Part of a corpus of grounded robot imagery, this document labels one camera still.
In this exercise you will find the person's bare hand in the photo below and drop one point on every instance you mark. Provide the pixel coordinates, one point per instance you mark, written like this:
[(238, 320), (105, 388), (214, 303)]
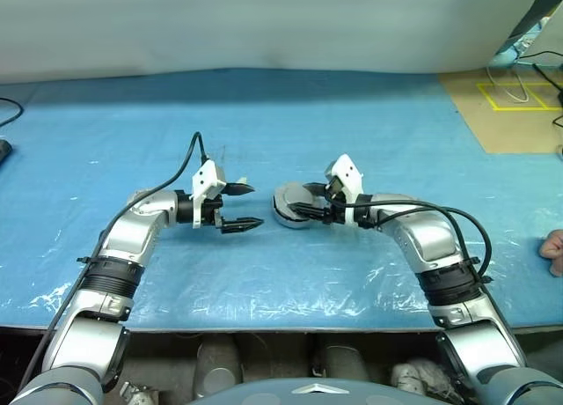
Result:
[(554, 246)]

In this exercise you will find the grey robot torso silver emblem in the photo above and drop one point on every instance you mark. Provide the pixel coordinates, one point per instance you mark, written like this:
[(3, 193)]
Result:
[(316, 396)]

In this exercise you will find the flat black device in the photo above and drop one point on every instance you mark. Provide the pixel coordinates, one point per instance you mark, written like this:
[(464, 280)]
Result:
[(4, 150)]

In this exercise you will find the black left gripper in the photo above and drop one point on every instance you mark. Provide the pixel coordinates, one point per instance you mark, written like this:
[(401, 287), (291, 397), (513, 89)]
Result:
[(212, 211)]

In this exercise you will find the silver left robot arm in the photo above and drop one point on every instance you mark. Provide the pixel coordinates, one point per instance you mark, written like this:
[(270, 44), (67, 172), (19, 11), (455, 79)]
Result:
[(132, 233)]

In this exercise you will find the yellow tape outline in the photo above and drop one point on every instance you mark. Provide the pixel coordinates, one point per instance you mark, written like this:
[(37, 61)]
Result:
[(486, 97)]

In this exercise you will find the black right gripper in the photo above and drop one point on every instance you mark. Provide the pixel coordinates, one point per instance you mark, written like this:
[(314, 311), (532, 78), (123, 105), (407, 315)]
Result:
[(335, 209)]

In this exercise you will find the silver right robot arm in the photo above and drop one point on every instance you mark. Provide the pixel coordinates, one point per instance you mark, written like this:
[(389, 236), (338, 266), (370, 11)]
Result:
[(426, 242)]

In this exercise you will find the small pale tape scrap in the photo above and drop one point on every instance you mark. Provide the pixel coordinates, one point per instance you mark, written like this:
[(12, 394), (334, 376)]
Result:
[(242, 179)]

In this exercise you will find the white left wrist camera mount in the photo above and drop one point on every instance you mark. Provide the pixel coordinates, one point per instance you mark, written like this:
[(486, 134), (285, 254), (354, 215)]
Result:
[(206, 176)]

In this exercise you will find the brown cardboard sheet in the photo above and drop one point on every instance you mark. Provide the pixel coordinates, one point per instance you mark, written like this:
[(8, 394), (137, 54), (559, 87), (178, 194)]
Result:
[(484, 127)]

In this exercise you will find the blue plastic table cover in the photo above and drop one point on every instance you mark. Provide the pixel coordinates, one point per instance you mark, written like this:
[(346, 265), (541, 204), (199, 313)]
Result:
[(264, 282)]

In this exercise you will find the small silver metal clamp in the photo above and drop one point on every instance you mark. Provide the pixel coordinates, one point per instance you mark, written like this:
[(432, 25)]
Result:
[(136, 394)]

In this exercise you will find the white crumpled cloth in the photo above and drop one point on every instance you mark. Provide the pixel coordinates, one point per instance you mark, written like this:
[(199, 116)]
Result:
[(418, 376)]

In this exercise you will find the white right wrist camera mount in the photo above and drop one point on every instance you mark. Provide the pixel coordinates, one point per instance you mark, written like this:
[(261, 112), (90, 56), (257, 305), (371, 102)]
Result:
[(347, 169)]

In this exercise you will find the grey stand with blue foot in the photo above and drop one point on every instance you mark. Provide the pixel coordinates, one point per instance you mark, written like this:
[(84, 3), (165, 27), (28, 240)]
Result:
[(525, 24)]

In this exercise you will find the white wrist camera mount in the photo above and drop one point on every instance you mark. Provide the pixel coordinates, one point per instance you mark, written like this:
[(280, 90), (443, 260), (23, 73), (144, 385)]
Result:
[(206, 176), (347, 169)]

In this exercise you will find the round toothed motor lid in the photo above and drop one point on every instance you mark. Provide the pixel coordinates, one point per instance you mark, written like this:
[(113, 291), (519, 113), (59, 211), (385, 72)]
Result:
[(290, 197)]

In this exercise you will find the grey rounded cylinder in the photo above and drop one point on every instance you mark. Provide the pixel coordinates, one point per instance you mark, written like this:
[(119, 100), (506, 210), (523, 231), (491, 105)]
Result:
[(341, 363), (217, 370)]

